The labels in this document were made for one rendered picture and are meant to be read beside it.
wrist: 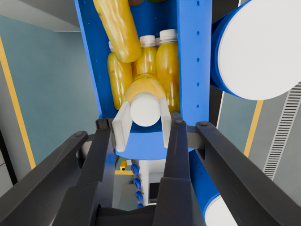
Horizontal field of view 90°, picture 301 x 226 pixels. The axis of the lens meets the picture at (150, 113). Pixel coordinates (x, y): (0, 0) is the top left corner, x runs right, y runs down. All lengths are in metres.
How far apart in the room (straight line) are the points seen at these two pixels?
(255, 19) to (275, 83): 0.19
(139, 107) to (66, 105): 1.61
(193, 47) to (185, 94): 0.08
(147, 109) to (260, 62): 0.42
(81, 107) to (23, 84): 0.59
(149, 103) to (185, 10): 0.16
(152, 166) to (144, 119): 0.53
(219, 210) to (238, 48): 0.60
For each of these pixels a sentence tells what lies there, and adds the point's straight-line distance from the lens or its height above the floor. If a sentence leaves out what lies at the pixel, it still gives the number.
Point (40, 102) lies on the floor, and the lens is 1.91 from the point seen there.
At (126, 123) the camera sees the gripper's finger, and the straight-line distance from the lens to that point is 0.16.
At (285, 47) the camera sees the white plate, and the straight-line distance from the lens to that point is 0.58.
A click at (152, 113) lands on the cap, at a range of 0.19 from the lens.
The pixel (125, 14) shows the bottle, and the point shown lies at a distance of 0.36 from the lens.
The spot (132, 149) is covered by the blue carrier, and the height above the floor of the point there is 1.23.
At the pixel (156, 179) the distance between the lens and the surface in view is 0.70.
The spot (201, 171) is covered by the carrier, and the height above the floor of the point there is 0.87.
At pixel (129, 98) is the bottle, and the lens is 0.21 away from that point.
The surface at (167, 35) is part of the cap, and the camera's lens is 0.37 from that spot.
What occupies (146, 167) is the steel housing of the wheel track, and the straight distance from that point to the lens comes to 0.71.
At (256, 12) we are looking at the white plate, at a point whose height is 1.04.
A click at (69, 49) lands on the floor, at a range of 1.66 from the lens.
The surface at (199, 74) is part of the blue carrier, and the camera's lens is 0.30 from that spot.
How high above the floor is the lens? 1.48
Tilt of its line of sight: 71 degrees down
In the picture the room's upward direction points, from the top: 179 degrees counter-clockwise
